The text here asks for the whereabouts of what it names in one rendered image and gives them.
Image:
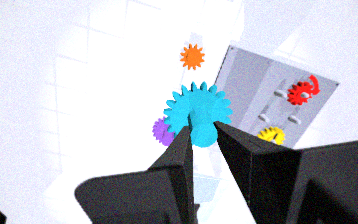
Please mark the cyan gear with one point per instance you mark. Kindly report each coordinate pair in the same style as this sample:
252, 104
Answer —
198, 108

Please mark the red gear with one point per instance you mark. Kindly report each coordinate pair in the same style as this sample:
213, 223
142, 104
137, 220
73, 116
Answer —
295, 92

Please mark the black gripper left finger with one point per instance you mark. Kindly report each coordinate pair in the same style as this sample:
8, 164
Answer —
167, 184

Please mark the purple gear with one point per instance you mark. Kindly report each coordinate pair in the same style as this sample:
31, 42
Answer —
161, 133

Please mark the red curved arrow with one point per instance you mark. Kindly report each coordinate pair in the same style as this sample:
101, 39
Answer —
313, 78

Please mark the yellow gear with black stripe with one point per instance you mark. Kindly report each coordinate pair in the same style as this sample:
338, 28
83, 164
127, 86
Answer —
272, 134

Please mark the orange gear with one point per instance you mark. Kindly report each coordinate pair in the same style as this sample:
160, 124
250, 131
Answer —
192, 56

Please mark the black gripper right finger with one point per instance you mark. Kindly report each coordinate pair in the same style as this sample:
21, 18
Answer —
273, 178

